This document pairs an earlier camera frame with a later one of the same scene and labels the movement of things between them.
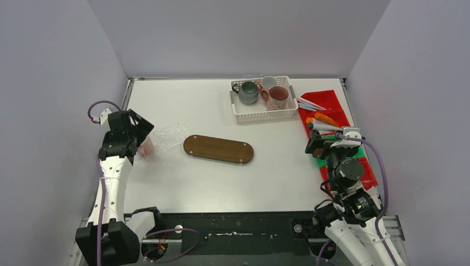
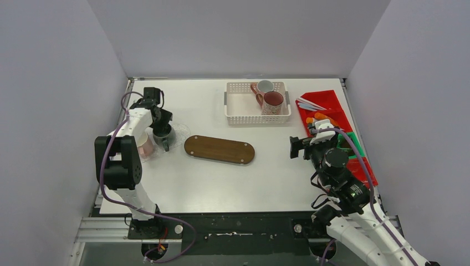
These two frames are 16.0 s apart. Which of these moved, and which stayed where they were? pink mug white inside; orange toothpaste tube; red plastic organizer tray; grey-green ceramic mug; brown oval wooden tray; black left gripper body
Moved: grey-green ceramic mug; black left gripper body
Stayed: brown oval wooden tray; orange toothpaste tube; red plastic organizer tray; pink mug white inside
